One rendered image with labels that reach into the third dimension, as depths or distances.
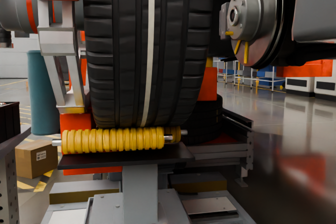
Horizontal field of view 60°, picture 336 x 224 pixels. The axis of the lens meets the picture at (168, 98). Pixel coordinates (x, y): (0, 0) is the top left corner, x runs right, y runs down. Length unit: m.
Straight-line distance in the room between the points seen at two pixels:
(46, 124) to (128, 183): 0.31
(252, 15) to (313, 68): 3.18
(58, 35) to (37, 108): 0.42
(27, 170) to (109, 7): 1.60
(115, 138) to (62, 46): 0.26
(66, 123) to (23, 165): 1.24
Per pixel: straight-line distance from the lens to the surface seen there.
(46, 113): 0.96
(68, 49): 0.59
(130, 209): 0.90
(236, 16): 0.95
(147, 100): 0.61
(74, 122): 0.81
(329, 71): 4.20
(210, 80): 1.40
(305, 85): 6.57
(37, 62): 0.95
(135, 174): 0.86
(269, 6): 0.89
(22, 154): 2.01
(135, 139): 0.72
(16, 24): 0.85
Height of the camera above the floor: 0.70
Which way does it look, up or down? 7 degrees down
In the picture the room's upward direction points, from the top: straight up
